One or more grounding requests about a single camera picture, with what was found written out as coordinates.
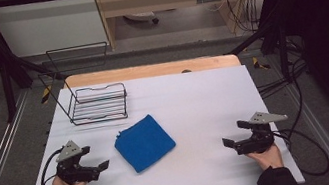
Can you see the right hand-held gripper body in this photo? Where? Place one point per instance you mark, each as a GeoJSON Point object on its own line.
{"type": "Point", "coordinates": [258, 142]}

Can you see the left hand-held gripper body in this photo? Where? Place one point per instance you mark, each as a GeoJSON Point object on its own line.
{"type": "Point", "coordinates": [70, 170]}

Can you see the blue towel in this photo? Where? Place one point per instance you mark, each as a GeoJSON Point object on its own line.
{"type": "Point", "coordinates": [144, 143]}

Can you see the person's right hand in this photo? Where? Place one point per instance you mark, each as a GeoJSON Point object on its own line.
{"type": "Point", "coordinates": [270, 158]}

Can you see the white table cover board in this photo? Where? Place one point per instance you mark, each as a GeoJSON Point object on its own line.
{"type": "Point", "coordinates": [196, 111]}

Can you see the yellow black tape strip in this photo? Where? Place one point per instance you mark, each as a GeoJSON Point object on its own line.
{"type": "Point", "coordinates": [46, 94]}
{"type": "Point", "coordinates": [260, 63]}

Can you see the wooden table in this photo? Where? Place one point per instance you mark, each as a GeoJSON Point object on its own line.
{"type": "Point", "coordinates": [148, 69]}

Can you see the white cabinet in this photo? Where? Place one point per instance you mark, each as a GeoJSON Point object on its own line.
{"type": "Point", "coordinates": [46, 24]}

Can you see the office chair base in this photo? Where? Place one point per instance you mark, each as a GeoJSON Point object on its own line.
{"type": "Point", "coordinates": [141, 17]}

